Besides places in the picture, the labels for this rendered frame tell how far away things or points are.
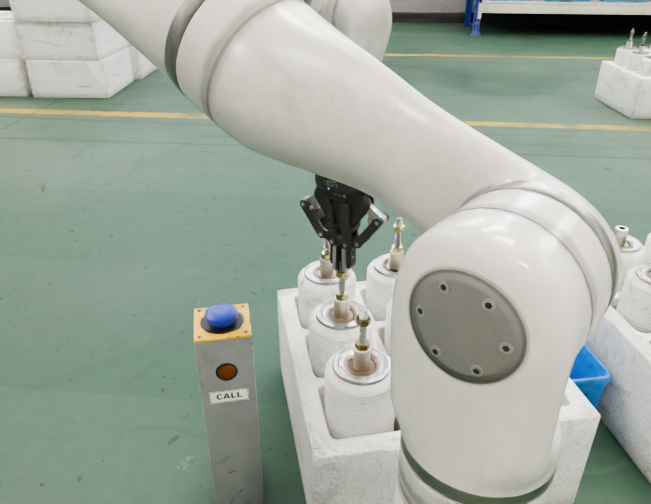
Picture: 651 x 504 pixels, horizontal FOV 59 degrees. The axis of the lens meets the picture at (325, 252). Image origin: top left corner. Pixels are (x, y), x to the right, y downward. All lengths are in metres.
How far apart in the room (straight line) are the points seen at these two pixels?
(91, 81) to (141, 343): 2.14
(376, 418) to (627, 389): 0.46
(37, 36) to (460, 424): 3.12
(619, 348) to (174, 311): 0.89
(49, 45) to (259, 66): 2.97
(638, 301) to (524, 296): 0.82
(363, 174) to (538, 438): 0.17
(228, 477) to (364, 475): 0.20
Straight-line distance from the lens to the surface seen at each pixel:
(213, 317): 0.73
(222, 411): 0.79
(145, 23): 0.39
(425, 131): 0.33
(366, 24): 0.66
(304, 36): 0.34
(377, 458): 0.77
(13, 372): 1.29
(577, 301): 0.27
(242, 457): 0.86
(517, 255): 0.26
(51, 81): 3.31
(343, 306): 0.83
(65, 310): 1.43
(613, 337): 1.07
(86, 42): 3.20
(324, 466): 0.76
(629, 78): 3.06
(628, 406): 1.08
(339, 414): 0.77
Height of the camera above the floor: 0.74
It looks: 29 degrees down
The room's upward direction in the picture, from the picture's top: straight up
